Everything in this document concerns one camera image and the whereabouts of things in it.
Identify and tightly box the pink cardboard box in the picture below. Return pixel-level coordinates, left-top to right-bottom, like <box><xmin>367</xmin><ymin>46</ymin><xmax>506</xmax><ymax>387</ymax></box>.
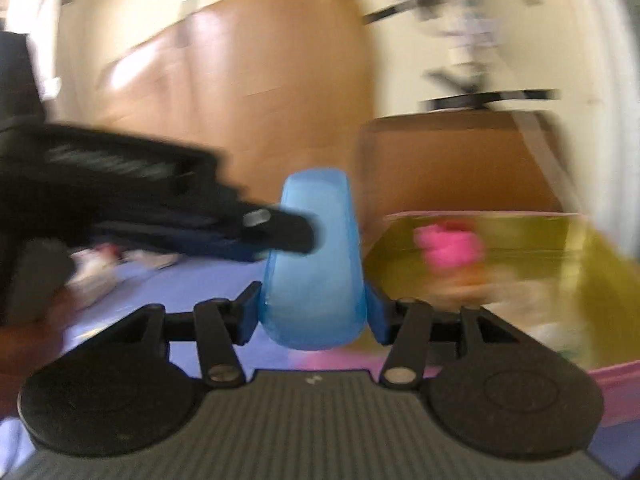
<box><xmin>290</xmin><ymin>209</ymin><xmax>640</xmax><ymax>429</ymax></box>

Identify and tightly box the blue soft silicone bowl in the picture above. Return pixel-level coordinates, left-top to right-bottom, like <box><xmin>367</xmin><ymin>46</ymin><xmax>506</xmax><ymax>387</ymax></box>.
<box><xmin>261</xmin><ymin>168</ymin><xmax>369</xmax><ymax>351</ymax></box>

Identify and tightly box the person's left hand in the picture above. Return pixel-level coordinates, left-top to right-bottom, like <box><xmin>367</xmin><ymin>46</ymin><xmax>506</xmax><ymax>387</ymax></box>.
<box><xmin>0</xmin><ymin>289</ymin><xmax>77</xmax><ymax>377</ymax></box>

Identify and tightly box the blue tablecloth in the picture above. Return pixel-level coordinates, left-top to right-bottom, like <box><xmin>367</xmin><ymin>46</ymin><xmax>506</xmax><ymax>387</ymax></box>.
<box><xmin>0</xmin><ymin>247</ymin><xmax>640</xmax><ymax>480</ymax></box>

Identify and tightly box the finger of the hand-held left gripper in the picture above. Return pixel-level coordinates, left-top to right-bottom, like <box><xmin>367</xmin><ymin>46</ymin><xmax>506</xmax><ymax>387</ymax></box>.
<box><xmin>240</xmin><ymin>204</ymin><xmax>328</xmax><ymax>262</ymax></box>

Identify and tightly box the wooden panel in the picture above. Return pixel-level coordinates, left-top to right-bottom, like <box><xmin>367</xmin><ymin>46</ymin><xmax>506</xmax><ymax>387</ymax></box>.
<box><xmin>97</xmin><ymin>0</ymin><xmax>377</xmax><ymax>263</ymax></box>

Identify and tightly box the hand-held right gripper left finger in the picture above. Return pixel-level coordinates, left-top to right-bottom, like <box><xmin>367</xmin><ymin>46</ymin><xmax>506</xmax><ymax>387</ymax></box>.
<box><xmin>102</xmin><ymin>281</ymin><xmax>264</xmax><ymax>388</ymax></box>

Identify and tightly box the pink fluffy item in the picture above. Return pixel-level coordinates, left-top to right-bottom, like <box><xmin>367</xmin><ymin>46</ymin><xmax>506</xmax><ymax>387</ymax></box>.
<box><xmin>414</xmin><ymin>219</ymin><xmax>487</xmax><ymax>272</ymax></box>

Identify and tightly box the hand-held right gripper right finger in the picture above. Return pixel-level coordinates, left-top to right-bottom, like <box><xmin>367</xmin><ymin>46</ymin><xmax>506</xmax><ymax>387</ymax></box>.
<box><xmin>365</xmin><ymin>282</ymin><xmax>526</xmax><ymax>390</ymax></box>

